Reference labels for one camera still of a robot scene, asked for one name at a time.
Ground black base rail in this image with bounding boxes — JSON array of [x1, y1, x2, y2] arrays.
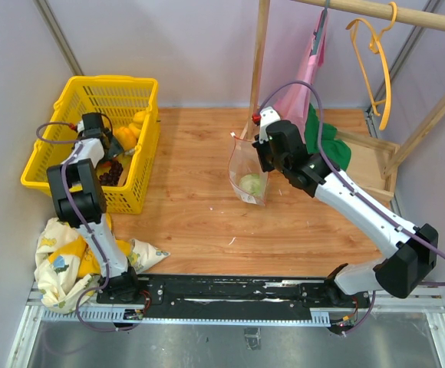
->
[[96, 273, 373, 322]]

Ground brown bread roll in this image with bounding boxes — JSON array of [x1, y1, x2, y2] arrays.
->
[[117, 164, 130, 187]]

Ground purple cable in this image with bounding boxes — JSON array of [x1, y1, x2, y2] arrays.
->
[[35, 121, 110, 292], [256, 80, 445, 287]]

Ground yellow bananas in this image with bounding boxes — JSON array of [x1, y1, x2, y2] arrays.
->
[[128, 110, 147, 139]]

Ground green cabbage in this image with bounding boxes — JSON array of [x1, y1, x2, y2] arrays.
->
[[239, 173, 262, 196]]

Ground green cloth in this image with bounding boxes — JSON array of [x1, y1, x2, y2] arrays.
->
[[304, 103, 351, 170]]

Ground wooden clothes rack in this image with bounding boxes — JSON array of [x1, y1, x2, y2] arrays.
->
[[234, 0, 445, 203]]

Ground pink cloth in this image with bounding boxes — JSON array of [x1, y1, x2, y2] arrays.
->
[[274, 16, 328, 137]]

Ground clear zip bag orange zipper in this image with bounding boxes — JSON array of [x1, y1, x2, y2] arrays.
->
[[228, 132, 268, 206]]

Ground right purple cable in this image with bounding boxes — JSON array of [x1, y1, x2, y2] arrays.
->
[[256, 80, 445, 287]]

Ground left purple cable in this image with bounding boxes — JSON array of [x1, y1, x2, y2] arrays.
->
[[35, 121, 110, 292]]

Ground yellow plastic basket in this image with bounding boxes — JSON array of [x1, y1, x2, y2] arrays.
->
[[21, 75, 160, 214]]

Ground purple grapes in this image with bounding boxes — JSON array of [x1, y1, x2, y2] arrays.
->
[[99, 161, 124, 186]]

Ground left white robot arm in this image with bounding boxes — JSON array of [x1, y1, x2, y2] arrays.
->
[[47, 112, 141, 304]]

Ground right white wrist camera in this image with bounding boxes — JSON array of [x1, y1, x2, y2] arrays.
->
[[252, 107, 281, 144]]

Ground grey clothes hanger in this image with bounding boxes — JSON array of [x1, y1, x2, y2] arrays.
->
[[310, 0, 330, 56]]

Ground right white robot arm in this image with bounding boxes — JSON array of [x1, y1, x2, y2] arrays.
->
[[253, 120, 438, 307]]

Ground yellow bell pepper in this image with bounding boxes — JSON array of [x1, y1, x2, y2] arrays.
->
[[114, 126, 137, 151]]

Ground yellow patterned cloth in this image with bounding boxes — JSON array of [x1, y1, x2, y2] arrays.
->
[[34, 212, 171, 315]]

